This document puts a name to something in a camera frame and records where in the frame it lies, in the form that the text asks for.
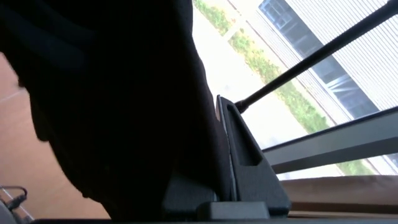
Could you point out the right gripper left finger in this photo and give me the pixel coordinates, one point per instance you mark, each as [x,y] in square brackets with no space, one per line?
[186,196]

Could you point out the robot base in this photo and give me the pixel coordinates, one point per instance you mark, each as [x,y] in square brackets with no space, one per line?
[12,205]

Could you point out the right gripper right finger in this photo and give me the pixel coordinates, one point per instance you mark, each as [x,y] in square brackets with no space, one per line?
[258,183]

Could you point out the window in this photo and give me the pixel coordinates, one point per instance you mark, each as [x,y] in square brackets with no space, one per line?
[342,143]

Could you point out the black garment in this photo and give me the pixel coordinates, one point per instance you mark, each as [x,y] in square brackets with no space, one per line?
[109,93]

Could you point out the brown curtain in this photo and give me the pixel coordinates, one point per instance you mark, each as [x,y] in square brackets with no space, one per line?
[342,193]

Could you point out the black clothes rack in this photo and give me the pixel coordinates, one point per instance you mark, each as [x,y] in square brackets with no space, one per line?
[326,50]

